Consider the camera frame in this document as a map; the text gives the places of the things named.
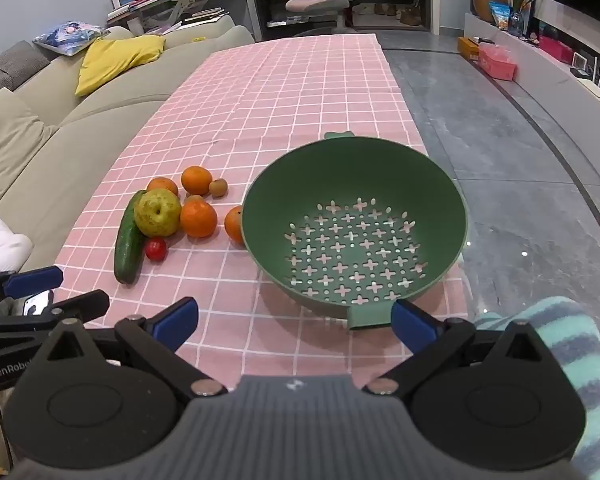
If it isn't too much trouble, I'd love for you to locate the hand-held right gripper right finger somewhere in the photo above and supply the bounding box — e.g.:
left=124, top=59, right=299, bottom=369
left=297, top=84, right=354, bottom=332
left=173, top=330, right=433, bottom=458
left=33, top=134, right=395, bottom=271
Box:
left=362, top=300, right=551, bottom=396

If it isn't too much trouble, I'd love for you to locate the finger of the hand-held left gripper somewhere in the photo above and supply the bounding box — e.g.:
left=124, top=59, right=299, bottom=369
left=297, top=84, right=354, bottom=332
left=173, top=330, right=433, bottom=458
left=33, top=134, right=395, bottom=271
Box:
left=0, top=290, right=111, bottom=332
left=0, top=266, right=64, bottom=301

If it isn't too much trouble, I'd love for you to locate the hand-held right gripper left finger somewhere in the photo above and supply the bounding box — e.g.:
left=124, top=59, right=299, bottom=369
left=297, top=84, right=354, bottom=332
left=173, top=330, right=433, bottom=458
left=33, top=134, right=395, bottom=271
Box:
left=45, top=297, right=228, bottom=396

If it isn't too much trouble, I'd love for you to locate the green cucumber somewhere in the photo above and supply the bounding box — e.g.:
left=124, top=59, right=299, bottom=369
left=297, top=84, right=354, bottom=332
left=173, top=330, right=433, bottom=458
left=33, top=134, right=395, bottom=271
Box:
left=114, top=190, right=147, bottom=285

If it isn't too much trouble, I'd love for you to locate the orange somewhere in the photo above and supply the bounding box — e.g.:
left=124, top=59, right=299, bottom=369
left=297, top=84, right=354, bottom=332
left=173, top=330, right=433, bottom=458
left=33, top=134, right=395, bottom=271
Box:
left=180, top=196, right=218, bottom=239
left=181, top=166, right=214, bottom=196
left=224, top=205, right=246, bottom=245
left=146, top=176, right=180, bottom=198

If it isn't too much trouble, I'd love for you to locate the yellow-green pear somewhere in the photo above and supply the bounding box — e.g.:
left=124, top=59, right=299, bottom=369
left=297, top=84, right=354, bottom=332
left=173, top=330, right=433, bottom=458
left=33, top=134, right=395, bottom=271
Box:
left=133, top=189, right=182, bottom=238

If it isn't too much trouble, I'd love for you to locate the green perforated colander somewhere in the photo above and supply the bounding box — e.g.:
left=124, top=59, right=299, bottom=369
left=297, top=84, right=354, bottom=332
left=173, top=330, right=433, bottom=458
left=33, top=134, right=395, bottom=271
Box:
left=241, top=131, right=468, bottom=332

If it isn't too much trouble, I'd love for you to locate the person's right forearm striped sleeve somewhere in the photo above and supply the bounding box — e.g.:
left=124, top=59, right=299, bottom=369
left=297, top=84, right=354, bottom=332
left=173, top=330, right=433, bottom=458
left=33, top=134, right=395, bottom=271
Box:
left=472, top=296, right=600, bottom=480

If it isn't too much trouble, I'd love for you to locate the person's white sock foot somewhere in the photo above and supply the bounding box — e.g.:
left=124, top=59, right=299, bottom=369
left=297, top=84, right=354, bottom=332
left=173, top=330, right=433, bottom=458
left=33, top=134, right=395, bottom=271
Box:
left=0, top=212, right=33, bottom=273

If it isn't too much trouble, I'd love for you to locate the beige sofa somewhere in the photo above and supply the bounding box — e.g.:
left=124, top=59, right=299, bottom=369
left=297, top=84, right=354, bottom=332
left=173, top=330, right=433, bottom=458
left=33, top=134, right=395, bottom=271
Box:
left=0, top=12, right=256, bottom=271

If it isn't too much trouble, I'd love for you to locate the grey cushion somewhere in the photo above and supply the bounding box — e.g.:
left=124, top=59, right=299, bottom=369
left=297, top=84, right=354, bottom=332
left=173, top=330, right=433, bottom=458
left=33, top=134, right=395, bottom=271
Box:
left=0, top=40, right=51, bottom=92

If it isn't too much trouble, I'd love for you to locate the pink checkered tablecloth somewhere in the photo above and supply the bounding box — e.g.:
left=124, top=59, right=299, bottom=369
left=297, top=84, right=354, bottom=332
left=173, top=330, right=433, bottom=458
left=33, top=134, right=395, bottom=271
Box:
left=55, top=32, right=473, bottom=391

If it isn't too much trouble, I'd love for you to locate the yellow pillow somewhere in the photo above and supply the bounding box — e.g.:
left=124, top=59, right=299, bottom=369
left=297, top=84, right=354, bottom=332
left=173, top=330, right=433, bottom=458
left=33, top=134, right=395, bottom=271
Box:
left=75, top=35, right=167, bottom=97

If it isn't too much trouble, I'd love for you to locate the blue printed pillow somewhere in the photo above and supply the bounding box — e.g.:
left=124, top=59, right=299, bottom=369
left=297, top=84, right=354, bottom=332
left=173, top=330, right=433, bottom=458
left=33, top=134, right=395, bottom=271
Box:
left=32, top=21, right=112, bottom=56

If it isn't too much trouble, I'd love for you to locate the grey television cabinet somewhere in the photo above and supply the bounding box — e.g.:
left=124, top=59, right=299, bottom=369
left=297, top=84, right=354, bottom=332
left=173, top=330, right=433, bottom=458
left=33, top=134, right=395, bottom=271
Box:
left=464, top=12, right=600, bottom=241

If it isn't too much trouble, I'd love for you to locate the pink storage box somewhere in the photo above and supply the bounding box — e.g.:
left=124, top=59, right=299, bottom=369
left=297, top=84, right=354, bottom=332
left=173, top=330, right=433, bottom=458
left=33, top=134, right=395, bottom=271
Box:
left=477, top=42, right=520, bottom=82

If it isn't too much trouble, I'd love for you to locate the orange box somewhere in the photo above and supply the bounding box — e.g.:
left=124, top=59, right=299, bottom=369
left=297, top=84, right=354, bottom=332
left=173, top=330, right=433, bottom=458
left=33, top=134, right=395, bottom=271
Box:
left=456, top=36, right=496, bottom=62

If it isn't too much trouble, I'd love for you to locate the magenta box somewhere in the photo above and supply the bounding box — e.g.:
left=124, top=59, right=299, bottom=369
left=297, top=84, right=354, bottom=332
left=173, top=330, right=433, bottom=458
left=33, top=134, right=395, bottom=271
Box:
left=539, top=35, right=576, bottom=65

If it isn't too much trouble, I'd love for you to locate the blue snack bag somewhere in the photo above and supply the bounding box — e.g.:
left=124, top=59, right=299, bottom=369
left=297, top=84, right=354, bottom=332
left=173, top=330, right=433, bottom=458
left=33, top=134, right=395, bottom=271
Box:
left=489, top=1, right=512, bottom=31

